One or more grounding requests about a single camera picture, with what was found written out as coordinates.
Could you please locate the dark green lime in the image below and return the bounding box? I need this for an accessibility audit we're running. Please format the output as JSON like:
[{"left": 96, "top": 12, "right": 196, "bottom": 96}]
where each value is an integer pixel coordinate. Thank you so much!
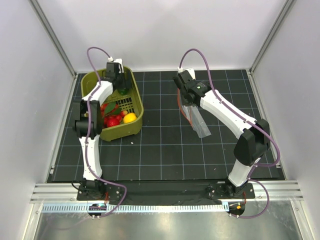
[{"left": 118, "top": 88, "right": 129, "bottom": 96}]

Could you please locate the clear zip top bag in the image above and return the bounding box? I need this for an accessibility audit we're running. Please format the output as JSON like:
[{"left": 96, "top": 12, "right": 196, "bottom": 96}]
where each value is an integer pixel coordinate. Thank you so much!
[{"left": 177, "top": 89, "right": 211, "bottom": 139}]

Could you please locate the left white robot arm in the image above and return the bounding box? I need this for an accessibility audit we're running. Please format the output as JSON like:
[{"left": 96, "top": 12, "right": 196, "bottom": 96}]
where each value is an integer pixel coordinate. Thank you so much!
[{"left": 73, "top": 58, "right": 126, "bottom": 200}]

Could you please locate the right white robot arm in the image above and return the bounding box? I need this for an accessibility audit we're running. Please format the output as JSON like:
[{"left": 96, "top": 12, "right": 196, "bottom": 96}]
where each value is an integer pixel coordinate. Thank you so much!
[{"left": 173, "top": 68, "right": 270, "bottom": 198}]

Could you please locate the green leaf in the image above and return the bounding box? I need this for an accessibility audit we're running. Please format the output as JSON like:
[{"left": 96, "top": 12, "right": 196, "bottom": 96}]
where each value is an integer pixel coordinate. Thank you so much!
[{"left": 104, "top": 102, "right": 122, "bottom": 116}]

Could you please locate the olive green plastic basket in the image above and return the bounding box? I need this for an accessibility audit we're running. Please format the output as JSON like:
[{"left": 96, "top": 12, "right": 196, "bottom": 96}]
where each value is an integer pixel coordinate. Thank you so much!
[{"left": 90, "top": 66, "right": 144, "bottom": 142}]

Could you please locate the small pink peach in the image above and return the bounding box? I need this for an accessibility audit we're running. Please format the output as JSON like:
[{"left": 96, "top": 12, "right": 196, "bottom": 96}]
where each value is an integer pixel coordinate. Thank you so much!
[{"left": 120, "top": 110, "right": 128, "bottom": 118}]

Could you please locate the yellow lemon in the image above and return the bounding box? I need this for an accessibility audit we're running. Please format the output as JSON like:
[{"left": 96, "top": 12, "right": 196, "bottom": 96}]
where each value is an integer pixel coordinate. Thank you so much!
[{"left": 123, "top": 112, "right": 137, "bottom": 124}]

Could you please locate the black grid mat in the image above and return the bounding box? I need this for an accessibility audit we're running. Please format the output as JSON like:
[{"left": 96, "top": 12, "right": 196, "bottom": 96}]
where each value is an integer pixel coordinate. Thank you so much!
[{"left": 47, "top": 69, "right": 286, "bottom": 182}]

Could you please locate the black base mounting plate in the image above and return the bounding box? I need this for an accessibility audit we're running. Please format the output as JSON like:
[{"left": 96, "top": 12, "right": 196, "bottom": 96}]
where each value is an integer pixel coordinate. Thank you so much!
[{"left": 76, "top": 179, "right": 256, "bottom": 206}]

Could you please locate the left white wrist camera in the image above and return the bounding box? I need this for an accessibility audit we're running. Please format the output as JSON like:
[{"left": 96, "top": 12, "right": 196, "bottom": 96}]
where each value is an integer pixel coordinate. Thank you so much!
[{"left": 108, "top": 56, "right": 125, "bottom": 73}]

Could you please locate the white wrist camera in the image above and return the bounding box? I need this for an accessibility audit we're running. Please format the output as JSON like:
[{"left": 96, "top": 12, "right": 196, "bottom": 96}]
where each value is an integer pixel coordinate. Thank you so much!
[
  {"left": 108, "top": 56, "right": 125, "bottom": 73},
  {"left": 177, "top": 67, "right": 196, "bottom": 80}
]

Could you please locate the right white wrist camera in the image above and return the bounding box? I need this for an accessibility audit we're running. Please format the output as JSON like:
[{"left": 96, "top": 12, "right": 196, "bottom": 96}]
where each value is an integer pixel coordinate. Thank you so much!
[{"left": 177, "top": 67, "right": 196, "bottom": 80}]

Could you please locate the slotted cable duct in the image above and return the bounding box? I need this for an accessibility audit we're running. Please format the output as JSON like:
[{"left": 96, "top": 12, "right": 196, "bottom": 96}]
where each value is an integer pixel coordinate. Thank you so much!
[{"left": 41, "top": 202, "right": 229, "bottom": 214}]

